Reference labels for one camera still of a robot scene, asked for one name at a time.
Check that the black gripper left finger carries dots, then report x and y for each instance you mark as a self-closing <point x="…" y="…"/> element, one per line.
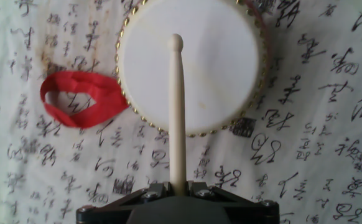
<point x="112" y="211"/>

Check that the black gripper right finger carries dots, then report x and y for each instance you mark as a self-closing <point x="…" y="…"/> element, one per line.
<point x="249" y="213"/>

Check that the light wooden drumstick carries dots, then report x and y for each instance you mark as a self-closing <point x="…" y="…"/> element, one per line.
<point x="177" y="124"/>

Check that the red drum with white head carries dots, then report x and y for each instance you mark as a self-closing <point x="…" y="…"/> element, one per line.
<point x="218" y="68"/>

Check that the beige calligraphy print cloth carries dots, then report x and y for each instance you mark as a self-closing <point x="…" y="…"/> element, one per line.
<point x="308" y="93"/>

